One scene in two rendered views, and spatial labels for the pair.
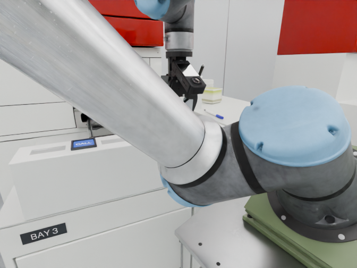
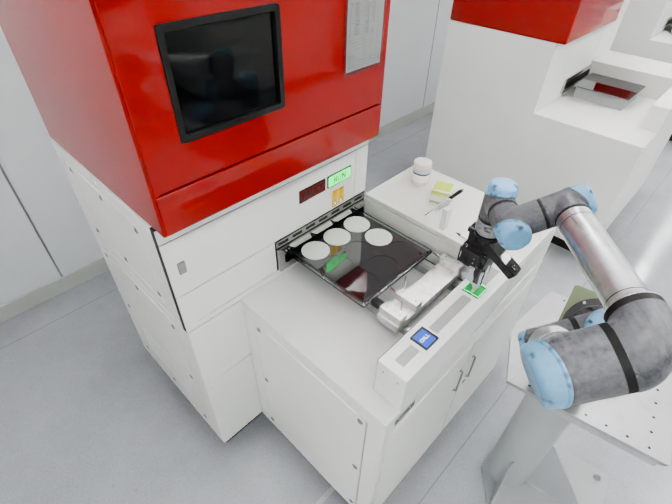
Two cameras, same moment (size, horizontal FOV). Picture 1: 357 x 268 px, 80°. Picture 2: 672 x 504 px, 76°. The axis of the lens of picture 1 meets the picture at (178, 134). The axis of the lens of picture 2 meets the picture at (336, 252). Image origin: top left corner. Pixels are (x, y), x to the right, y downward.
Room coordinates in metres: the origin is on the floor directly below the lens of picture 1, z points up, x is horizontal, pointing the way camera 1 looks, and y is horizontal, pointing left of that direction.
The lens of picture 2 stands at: (-0.09, 0.73, 1.89)
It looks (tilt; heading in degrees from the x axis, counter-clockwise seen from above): 41 degrees down; 338
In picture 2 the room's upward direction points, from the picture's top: 1 degrees clockwise
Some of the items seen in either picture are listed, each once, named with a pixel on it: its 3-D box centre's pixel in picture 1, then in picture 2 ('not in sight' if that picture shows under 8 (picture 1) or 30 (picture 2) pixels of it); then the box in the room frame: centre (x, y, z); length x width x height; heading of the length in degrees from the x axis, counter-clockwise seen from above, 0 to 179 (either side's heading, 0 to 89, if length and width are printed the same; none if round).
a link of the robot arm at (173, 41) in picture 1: (178, 43); (489, 225); (0.60, 0.00, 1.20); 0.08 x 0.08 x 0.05
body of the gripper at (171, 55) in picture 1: (178, 75); (480, 247); (0.60, 0.00, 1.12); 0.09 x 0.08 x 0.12; 24
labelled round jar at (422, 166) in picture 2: (206, 88); (421, 171); (1.17, -0.15, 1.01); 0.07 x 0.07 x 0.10
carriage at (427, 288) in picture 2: not in sight; (421, 293); (0.70, 0.09, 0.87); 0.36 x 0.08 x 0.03; 114
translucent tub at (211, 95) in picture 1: (211, 95); (441, 193); (1.02, -0.16, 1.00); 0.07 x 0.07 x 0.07; 44
